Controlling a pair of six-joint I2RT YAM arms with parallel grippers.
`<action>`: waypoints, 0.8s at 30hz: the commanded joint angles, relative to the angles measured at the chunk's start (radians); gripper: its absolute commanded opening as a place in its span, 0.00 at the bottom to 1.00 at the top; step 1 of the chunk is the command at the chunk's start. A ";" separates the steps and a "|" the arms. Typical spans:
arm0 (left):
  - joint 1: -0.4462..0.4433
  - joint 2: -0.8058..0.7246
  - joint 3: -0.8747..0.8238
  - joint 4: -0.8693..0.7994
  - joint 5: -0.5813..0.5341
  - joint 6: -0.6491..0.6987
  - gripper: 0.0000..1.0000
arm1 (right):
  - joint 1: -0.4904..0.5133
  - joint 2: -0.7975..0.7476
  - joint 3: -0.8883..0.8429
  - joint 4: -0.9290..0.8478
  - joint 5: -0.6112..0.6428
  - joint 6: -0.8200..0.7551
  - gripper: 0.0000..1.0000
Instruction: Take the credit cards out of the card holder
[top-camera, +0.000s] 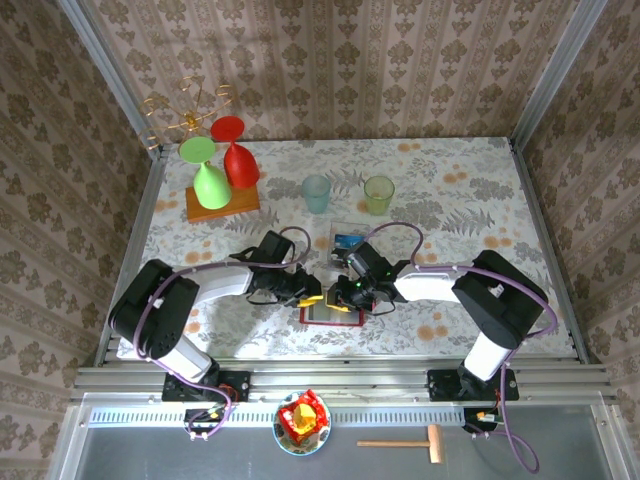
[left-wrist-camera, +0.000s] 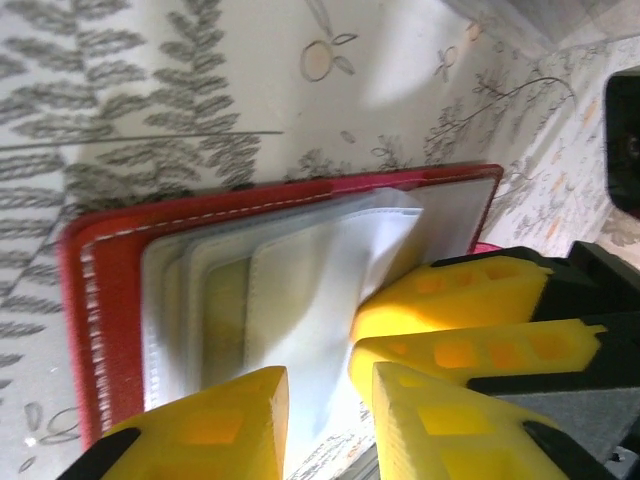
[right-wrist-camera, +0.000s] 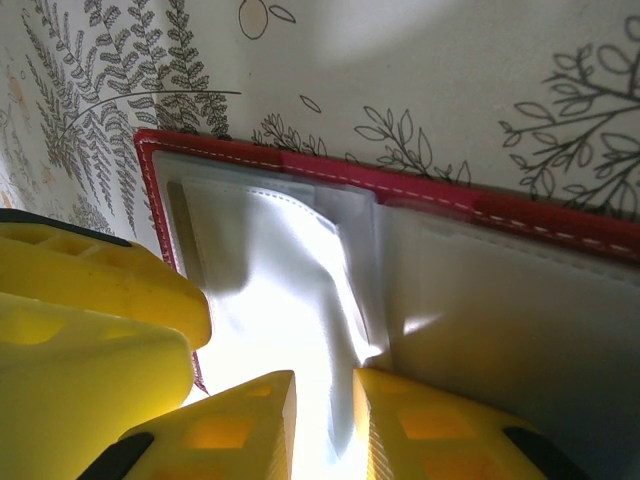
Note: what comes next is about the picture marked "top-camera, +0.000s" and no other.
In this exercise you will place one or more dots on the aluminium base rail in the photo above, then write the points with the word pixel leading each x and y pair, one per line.
pixel 350 380

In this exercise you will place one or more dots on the red snack wrapper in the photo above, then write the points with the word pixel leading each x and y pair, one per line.
pixel 290 420

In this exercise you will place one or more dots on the patterned bowl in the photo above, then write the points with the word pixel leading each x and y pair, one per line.
pixel 282 437

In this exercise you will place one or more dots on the yellow wedge toy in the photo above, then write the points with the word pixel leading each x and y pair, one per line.
pixel 302 417

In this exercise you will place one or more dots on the aluminium frame post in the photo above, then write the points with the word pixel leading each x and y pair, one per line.
pixel 554 75
pixel 113 75

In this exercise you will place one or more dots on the aluminium table side rail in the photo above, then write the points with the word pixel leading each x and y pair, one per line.
pixel 550 250
pixel 141 210

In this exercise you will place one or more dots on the red plastic goblet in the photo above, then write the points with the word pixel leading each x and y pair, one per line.
pixel 240 160

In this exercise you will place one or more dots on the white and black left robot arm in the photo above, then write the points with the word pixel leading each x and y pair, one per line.
pixel 220 282

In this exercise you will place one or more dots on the red card holder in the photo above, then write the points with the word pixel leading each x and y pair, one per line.
pixel 320 317

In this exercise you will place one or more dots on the clear plastic card box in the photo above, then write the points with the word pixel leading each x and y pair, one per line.
pixel 335 227

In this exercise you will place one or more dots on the grey slotted strip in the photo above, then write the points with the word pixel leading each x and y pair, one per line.
pixel 375 416

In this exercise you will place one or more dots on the grey metal panel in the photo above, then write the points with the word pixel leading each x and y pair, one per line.
pixel 150 457

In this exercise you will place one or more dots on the wooden board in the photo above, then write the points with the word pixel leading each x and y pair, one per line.
pixel 245 202

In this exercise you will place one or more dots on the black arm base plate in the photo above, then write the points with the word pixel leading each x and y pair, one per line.
pixel 440 387
pixel 240 385

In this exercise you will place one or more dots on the green plastic goblet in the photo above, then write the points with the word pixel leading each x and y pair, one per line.
pixel 210 185

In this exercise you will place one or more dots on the blue plastic cup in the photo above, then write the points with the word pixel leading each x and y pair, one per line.
pixel 316 195

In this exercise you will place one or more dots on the black connector board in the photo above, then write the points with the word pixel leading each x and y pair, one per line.
pixel 200 417
pixel 472 425

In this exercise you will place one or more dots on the green plastic cup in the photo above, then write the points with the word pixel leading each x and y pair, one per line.
pixel 379 197

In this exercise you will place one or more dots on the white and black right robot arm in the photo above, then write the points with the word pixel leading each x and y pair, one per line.
pixel 425 287

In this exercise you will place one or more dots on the wooden mallet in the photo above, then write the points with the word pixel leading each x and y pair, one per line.
pixel 435 442

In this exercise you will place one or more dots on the floral fern print tablecloth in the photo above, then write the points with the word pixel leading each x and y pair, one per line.
pixel 450 225

